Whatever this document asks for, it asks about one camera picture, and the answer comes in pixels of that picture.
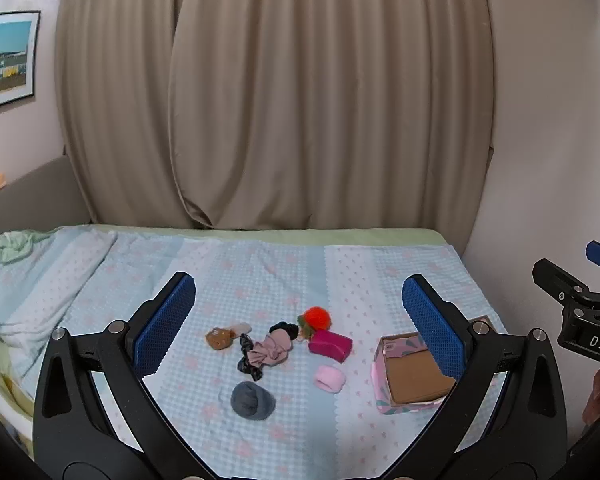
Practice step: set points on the pink fuzzy roll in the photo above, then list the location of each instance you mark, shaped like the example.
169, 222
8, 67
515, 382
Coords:
330, 378

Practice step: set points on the black scrunchie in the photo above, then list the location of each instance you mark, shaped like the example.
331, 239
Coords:
285, 330

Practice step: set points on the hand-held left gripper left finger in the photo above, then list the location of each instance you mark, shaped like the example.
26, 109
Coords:
162, 327

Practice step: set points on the grey sock ball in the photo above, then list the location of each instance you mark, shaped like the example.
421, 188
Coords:
252, 399

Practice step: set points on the magenta soft pouch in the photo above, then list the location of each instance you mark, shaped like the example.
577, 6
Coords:
330, 345

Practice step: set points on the grey bed headboard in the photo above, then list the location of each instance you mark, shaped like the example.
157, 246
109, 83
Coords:
35, 195

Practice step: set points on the pink and black dotted bow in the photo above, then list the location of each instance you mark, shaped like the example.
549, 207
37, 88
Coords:
262, 355

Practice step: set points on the green bed sheet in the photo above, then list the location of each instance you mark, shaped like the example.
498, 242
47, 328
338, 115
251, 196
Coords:
280, 235

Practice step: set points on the person's right hand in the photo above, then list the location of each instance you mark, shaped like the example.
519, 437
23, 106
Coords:
595, 395

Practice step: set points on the pale small plush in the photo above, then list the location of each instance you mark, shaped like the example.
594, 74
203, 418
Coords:
241, 329

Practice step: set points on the wide beige curtain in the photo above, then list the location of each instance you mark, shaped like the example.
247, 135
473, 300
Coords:
330, 100

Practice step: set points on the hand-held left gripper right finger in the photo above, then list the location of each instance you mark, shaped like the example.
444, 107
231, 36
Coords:
434, 330

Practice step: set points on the framed wall picture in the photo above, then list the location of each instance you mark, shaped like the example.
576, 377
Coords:
5, 60

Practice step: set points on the white bed frame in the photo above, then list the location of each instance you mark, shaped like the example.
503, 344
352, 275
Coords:
2, 405

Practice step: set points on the narrow beige curtain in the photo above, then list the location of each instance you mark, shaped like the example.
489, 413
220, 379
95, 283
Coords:
115, 110

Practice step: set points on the brown bear plush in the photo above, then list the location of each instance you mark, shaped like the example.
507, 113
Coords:
219, 339

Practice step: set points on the orange and green pompom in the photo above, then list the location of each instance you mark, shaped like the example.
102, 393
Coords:
314, 318

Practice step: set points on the pink printed cardboard box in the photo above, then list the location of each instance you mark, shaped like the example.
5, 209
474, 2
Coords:
410, 377

